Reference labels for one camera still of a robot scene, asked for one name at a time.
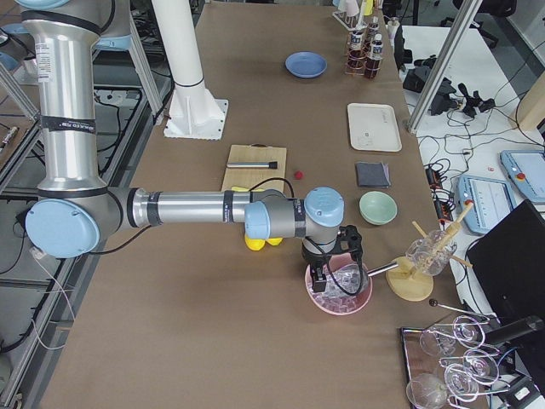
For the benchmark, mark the yellow lemon left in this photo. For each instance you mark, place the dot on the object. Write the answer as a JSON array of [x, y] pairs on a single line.
[[254, 244]]

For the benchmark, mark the wine glass upper right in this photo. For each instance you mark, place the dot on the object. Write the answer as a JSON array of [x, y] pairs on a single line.
[[468, 332]]

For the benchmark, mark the dark sauce bottle left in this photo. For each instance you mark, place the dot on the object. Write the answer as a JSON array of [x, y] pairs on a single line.
[[355, 56]]

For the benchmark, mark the blue teach pendant near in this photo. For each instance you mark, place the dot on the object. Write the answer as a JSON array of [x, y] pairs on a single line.
[[492, 199]]

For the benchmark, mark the blue plate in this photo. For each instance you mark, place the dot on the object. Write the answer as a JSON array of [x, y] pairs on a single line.
[[306, 64]]

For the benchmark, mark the grey folded cloth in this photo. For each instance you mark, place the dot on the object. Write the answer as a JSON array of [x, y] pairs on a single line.
[[372, 174]]

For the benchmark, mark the silver black knife sharpener rod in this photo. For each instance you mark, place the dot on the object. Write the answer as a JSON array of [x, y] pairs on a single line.
[[272, 165]]

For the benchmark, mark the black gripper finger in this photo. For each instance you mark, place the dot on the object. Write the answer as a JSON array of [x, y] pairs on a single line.
[[319, 279], [363, 276]]

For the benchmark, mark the blue teach pendant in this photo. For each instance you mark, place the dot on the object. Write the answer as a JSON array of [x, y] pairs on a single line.
[[492, 199], [525, 168]]

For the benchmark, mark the pink bowl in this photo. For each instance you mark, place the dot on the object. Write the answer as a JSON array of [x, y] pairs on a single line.
[[338, 304]]

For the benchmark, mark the clear plastic ice cubes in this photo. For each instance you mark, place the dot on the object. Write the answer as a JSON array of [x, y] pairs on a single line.
[[340, 289]]

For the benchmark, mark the aluminium frame post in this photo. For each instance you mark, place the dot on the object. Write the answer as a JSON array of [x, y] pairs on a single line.
[[462, 22]]

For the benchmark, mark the clear glass mug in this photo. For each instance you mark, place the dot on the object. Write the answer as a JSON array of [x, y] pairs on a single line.
[[428, 256]]

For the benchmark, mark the metal ice scoop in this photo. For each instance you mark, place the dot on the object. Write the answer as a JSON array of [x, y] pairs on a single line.
[[351, 279]]

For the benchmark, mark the dark sauce bottle front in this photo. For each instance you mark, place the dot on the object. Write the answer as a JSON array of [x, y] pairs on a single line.
[[374, 57]]

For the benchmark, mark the wine glass front left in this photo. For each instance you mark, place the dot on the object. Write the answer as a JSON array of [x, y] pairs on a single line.
[[426, 391]]

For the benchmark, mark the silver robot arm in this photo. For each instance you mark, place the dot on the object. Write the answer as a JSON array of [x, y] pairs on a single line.
[[76, 209]]

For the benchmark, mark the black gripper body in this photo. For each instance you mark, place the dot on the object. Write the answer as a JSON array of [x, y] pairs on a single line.
[[314, 259]]

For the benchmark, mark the yellow lemon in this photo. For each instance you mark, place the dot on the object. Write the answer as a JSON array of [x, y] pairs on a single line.
[[274, 241], [254, 244]]

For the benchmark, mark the cream plastic tray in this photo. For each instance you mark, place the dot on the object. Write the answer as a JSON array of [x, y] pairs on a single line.
[[373, 127]]

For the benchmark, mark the black laptop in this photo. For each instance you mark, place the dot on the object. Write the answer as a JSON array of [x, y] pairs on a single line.
[[509, 264]]

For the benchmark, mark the dark sauce bottle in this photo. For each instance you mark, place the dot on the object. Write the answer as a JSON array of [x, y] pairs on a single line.
[[374, 57], [355, 56]]

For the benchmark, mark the yellow lemon right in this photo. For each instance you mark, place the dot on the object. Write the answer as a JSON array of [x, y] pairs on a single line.
[[274, 241]]

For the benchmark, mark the green bowl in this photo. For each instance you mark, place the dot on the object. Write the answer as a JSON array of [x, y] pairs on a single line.
[[377, 208]]

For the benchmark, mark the black wine glass rack tray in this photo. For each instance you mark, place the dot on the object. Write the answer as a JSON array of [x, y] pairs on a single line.
[[482, 377]]

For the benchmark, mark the wooden cutting board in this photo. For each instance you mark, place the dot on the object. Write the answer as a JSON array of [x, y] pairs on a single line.
[[246, 178]]

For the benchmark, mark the blue teach pendant far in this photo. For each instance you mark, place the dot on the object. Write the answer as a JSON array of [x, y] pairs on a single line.
[[525, 168]]

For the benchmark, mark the copper wire bottle rack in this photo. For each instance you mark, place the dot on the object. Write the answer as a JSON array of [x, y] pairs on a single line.
[[367, 39]]

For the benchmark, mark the wooden mug tree stand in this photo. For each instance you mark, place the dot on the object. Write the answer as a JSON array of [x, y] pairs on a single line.
[[410, 284]]

